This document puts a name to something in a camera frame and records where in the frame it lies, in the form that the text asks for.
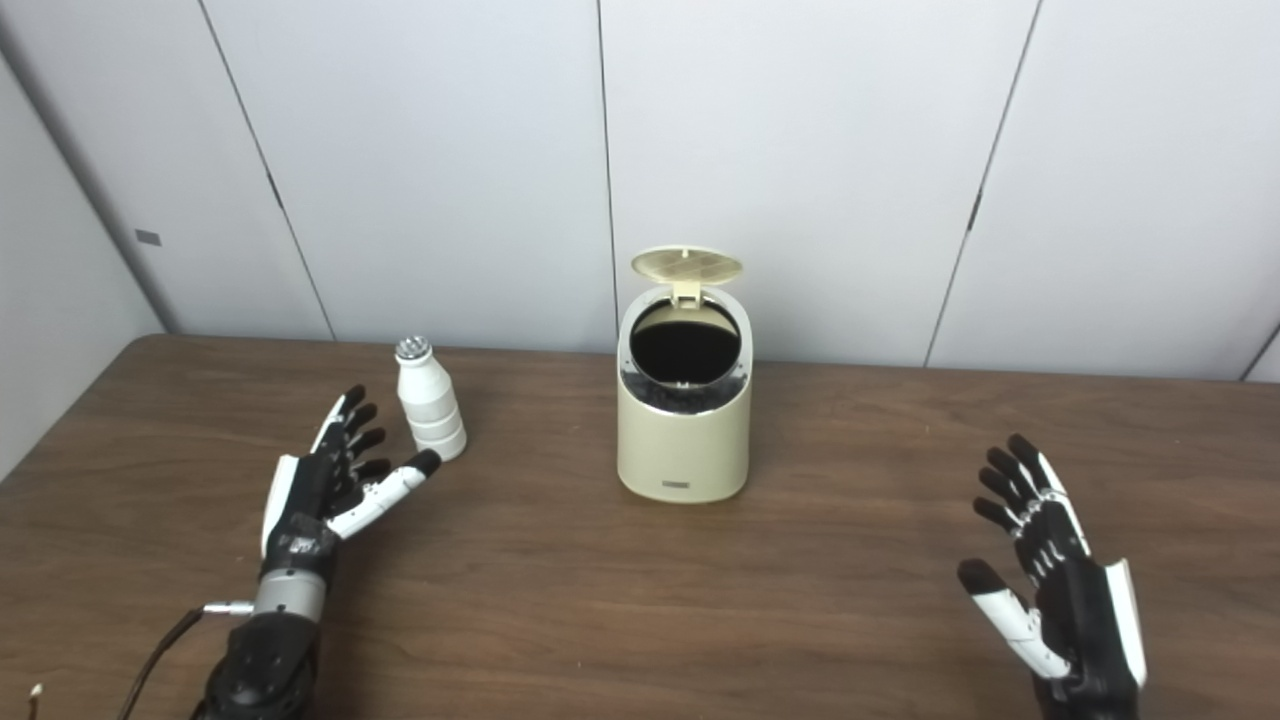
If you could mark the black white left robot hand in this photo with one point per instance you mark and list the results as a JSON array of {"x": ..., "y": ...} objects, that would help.
[{"x": 300, "y": 510}]

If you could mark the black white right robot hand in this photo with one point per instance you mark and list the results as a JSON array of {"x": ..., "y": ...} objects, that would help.
[{"x": 1085, "y": 620}]

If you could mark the small white plastic bottle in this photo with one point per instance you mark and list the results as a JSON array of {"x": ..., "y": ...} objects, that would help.
[{"x": 430, "y": 410}]

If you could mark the cream-colored round bin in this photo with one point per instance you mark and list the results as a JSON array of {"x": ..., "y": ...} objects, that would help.
[{"x": 685, "y": 450}]

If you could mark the cream round bin lid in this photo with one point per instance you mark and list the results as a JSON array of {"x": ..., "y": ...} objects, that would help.
[{"x": 688, "y": 264}]

